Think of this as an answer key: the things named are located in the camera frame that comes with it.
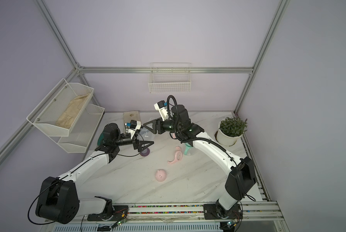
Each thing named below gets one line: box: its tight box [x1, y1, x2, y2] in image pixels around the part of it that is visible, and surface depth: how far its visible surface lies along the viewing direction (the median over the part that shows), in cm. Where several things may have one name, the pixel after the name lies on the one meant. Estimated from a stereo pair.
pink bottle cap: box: [155, 168, 168, 183], surface depth 85 cm
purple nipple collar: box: [139, 147, 151, 157], surface depth 97 cm
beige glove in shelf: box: [55, 92, 92, 130], surface depth 81 cm
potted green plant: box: [216, 114, 248, 147], surface depth 92 cm
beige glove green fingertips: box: [123, 110, 141, 125], surface depth 121 cm
